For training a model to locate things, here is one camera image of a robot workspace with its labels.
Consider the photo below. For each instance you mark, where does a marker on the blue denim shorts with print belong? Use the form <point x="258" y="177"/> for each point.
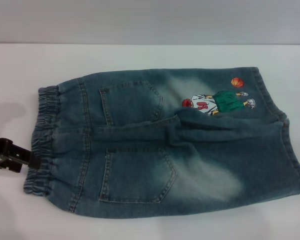
<point x="150" y="160"/>

